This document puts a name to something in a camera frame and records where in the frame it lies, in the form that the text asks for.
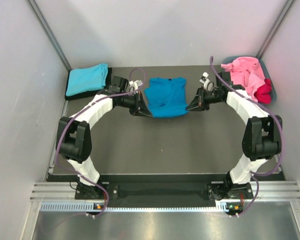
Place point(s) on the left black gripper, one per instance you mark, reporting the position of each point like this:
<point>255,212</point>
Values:
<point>139,108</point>

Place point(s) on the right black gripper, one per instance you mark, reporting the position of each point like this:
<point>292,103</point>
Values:
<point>196,104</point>

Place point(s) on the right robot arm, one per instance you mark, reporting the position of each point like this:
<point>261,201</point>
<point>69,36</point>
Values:
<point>261,139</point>

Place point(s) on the folded black t-shirt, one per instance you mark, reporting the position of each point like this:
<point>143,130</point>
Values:
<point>90,93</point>

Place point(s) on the pink t-shirt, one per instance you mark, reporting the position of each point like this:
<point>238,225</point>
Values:
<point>247,72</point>

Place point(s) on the folded light blue t-shirt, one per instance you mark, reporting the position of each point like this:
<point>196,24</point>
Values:
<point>86,78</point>

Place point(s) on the magenta t-shirt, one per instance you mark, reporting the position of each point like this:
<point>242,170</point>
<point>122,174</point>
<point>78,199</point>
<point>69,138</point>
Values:
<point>263,93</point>

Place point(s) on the blue-grey laundry basket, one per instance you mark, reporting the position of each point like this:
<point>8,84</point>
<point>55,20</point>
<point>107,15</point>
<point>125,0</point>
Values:
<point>264,69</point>

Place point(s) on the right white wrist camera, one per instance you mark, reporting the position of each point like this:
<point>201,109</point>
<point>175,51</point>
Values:
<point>207,84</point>

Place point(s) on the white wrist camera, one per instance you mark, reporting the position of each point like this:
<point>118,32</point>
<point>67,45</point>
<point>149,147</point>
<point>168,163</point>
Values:
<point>207,84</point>
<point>134,85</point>

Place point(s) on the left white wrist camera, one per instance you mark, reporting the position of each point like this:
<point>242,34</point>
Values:
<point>134,85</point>

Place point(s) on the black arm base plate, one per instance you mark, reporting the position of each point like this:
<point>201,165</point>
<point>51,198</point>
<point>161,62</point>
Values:
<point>206,191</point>

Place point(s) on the slotted cable duct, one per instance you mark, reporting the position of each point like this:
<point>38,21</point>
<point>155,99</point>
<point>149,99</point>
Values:
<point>91,207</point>

